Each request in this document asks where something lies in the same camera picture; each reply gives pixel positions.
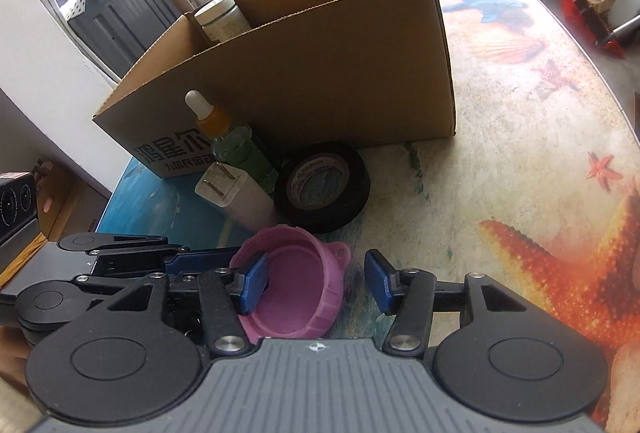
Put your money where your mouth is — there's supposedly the black tape roll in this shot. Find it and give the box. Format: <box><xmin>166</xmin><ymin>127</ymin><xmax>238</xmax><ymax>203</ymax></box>
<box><xmin>272</xmin><ymin>142</ymin><xmax>372</xmax><ymax>235</ymax></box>

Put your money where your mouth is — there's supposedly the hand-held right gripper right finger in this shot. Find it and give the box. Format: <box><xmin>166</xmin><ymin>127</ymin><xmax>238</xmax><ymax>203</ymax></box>
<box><xmin>364</xmin><ymin>249</ymin><xmax>527</xmax><ymax>358</ymax></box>

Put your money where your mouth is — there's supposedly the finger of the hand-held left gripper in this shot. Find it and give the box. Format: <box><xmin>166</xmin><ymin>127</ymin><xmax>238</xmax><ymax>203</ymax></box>
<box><xmin>74</xmin><ymin>273</ymin><xmax>151</xmax><ymax>301</ymax></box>
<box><xmin>95</xmin><ymin>235</ymin><xmax>243</xmax><ymax>274</ymax></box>

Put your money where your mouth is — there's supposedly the dark grey slatted cabinet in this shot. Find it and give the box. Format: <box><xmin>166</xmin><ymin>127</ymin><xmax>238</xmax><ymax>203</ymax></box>
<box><xmin>65</xmin><ymin>0</ymin><xmax>181</xmax><ymax>81</ymax></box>

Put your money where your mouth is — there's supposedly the white pill bottle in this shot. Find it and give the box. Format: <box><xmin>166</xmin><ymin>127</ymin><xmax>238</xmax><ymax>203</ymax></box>
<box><xmin>194</xmin><ymin>0</ymin><xmax>251</xmax><ymax>45</ymax></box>

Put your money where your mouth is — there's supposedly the white charger plug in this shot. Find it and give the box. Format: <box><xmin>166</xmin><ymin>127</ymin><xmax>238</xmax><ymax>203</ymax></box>
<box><xmin>195</xmin><ymin>162</ymin><xmax>279</xmax><ymax>230</ymax></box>

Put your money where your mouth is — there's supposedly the pink plastic lid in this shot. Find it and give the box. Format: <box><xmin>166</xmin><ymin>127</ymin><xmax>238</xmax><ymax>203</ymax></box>
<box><xmin>229</xmin><ymin>225</ymin><xmax>351</xmax><ymax>346</ymax></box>

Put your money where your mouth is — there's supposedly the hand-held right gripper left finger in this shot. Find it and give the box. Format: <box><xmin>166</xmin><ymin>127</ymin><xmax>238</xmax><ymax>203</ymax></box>
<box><xmin>87</xmin><ymin>250</ymin><xmax>271</xmax><ymax>358</ymax></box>

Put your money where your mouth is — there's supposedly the brown cardboard box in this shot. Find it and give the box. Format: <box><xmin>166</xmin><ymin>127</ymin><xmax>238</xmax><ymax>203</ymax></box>
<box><xmin>91</xmin><ymin>0</ymin><xmax>458</xmax><ymax>179</ymax></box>

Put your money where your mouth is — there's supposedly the green dropper bottle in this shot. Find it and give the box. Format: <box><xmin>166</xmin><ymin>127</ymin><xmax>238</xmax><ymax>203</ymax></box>
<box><xmin>185</xmin><ymin>89</ymin><xmax>279</xmax><ymax>196</ymax></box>

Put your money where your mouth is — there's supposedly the red plastic object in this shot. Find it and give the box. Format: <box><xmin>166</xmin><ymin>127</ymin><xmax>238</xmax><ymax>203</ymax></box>
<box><xmin>560</xmin><ymin>0</ymin><xmax>626</xmax><ymax>59</ymax></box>

